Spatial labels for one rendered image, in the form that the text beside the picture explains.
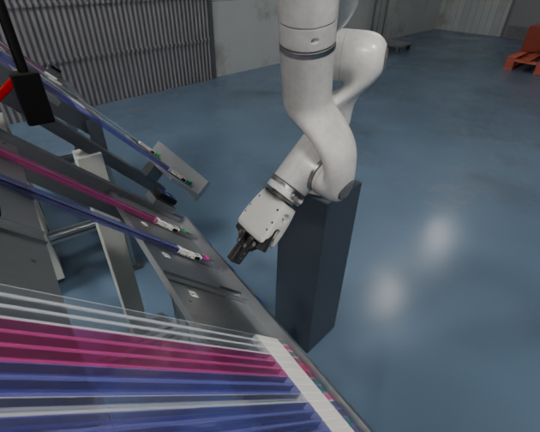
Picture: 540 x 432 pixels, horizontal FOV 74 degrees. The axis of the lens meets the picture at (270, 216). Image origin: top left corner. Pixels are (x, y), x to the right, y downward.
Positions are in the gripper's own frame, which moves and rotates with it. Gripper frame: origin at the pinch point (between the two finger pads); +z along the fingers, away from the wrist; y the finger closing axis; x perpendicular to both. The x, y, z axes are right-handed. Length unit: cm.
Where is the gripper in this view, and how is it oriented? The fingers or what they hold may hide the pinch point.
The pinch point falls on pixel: (238, 254)
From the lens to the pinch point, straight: 79.7
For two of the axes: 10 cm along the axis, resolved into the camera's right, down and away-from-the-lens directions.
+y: -5.8, -4.8, 6.6
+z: -6.0, 8.0, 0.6
